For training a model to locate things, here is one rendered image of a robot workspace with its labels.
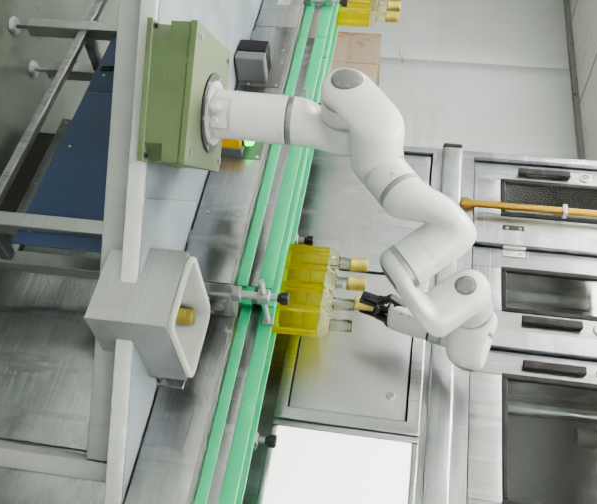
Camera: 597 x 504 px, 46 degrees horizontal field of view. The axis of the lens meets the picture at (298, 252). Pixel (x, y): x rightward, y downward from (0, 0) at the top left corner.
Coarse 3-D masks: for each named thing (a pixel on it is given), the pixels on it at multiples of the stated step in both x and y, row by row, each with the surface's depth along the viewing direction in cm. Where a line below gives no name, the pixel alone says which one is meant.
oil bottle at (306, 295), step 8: (280, 288) 168; (288, 288) 168; (296, 288) 168; (304, 288) 168; (312, 288) 168; (320, 288) 168; (296, 296) 167; (304, 296) 167; (312, 296) 167; (320, 296) 167; (328, 296) 167; (296, 304) 166; (304, 304) 166; (312, 304) 166; (320, 304) 165; (328, 304) 166
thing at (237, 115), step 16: (208, 96) 134; (224, 96) 136; (240, 96) 136; (256, 96) 136; (272, 96) 136; (288, 96) 136; (208, 112) 134; (224, 112) 135; (240, 112) 135; (256, 112) 134; (272, 112) 134; (208, 128) 136; (224, 128) 135; (240, 128) 136; (256, 128) 135; (272, 128) 135
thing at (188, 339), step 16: (192, 272) 142; (192, 288) 146; (176, 304) 130; (192, 304) 152; (208, 304) 152; (208, 320) 153; (176, 336) 131; (192, 336) 150; (192, 352) 148; (192, 368) 146
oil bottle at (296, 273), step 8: (288, 264) 172; (296, 264) 172; (304, 264) 172; (288, 272) 171; (296, 272) 170; (304, 272) 170; (312, 272) 170; (320, 272) 170; (328, 272) 170; (288, 280) 170; (296, 280) 169; (304, 280) 169; (312, 280) 169; (320, 280) 169; (328, 280) 169; (336, 280) 170; (328, 288) 170
